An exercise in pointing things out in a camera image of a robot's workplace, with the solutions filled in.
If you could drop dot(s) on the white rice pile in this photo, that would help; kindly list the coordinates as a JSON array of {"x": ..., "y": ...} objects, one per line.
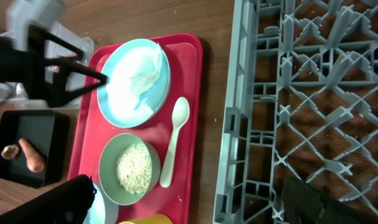
[{"x": 133, "y": 168}]

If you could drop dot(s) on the black plastic tray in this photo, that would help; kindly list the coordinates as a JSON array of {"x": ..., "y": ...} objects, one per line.
[{"x": 47, "y": 131}]

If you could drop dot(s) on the brown food scrap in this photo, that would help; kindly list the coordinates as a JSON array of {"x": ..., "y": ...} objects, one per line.
[{"x": 10, "y": 152}]

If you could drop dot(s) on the grey dishwasher rack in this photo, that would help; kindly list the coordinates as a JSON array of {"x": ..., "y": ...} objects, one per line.
[{"x": 301, "y": 101}]

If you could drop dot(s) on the yellow plastic cup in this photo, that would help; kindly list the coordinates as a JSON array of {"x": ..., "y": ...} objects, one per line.
[{"x": 152, "y": 219}]

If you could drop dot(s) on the light blue bowl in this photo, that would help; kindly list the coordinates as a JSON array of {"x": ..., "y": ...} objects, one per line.
[{"x": 103, "y": 210}]

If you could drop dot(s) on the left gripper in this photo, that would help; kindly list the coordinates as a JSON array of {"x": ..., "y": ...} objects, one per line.
[{"x": 42, "y": 13}]

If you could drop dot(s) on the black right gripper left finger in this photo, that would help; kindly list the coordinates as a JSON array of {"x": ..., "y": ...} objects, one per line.
[{"x": 68, "y": 203}]

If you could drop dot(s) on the white plastic spoon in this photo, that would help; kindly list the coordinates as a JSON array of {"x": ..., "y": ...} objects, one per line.
[{"x": 180, "y": 116}]

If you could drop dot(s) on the white napkin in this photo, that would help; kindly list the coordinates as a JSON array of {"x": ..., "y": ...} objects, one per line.
[{"x": 135, "y": 74}]

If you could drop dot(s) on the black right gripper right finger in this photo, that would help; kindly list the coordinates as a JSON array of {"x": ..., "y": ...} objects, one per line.
[{"x": 306, "y": 204}]

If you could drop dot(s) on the clear plastic bin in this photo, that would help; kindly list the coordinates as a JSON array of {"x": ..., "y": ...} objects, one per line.
[{"x": 43, "y": 78}]

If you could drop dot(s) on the orange carrot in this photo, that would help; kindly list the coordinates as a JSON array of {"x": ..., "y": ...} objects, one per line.
[{"x": 35, "y": 162}]

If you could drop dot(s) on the green bowl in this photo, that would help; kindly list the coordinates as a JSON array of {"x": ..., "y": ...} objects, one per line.
[{"x": 107, "y": 169}]

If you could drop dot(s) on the red serving tray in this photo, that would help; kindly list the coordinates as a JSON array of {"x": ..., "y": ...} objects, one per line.
[{"x": 184, "y": 52}]

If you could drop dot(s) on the light blue plate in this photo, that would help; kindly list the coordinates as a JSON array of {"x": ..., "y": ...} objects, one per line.
[{"x": 156, "y": 96}]

